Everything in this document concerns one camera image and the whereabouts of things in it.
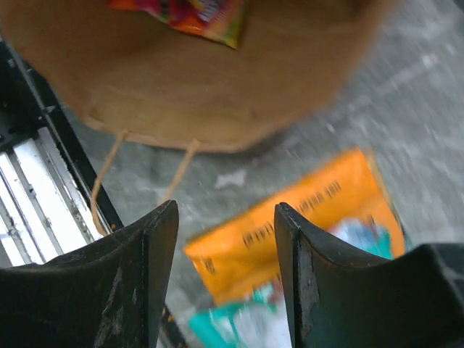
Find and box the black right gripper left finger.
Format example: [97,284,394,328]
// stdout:
[1,200,179,347]

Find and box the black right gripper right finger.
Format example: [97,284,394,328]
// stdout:
[273,202,464,348]

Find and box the teal white snack bag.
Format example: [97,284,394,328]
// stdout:
[188,218,393,347]

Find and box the orange snack bag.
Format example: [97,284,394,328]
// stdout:
[184,149,407,305]

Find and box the red brown paper bag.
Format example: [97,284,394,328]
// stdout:
[1,1,395,154]

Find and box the yellow red candy packet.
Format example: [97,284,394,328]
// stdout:
[107,0,248,49]

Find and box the aluminium front rail frame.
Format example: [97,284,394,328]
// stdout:
[1,41,123,268]

